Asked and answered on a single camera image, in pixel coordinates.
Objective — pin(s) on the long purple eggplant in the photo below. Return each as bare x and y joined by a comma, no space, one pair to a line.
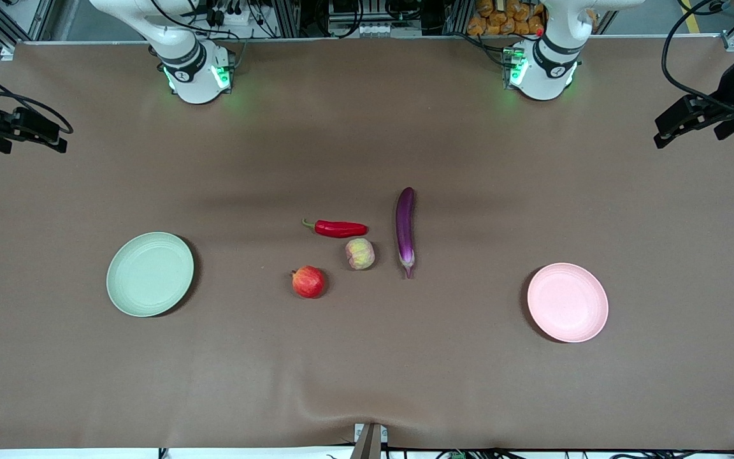
405,223

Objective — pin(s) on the red apple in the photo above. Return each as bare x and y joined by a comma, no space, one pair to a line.
308,282

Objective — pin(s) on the red chili pepper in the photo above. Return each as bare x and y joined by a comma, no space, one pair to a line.
341,229

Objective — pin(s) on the yellow pink peach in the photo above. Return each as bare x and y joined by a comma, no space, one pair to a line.
360,254

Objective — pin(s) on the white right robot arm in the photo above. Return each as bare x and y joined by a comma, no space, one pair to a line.
192,70

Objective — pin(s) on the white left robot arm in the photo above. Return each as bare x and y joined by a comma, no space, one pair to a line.
548,70

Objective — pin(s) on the pale green round plate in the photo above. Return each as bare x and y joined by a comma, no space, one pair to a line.
150,274

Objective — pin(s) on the orange snack bags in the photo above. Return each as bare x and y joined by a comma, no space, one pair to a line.
501,19

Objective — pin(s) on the pink round plate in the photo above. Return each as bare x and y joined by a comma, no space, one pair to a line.
568,303

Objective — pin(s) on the white power strip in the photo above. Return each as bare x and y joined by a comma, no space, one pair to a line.
376,29

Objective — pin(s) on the brown table cloth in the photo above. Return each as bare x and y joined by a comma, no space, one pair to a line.
367,370

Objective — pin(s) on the grey metal camera bracket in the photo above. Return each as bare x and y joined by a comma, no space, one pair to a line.
368,443

